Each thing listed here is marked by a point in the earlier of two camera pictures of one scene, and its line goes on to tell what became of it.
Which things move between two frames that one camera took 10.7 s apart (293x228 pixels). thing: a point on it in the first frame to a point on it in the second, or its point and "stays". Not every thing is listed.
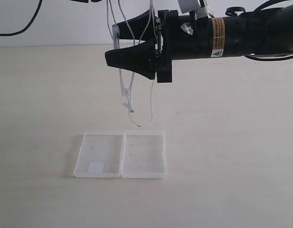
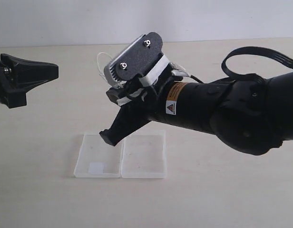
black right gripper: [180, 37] to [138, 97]
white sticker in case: [96, 167] stays
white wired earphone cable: [125, 91] to [99, 67]
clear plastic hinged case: [140, 154] stays
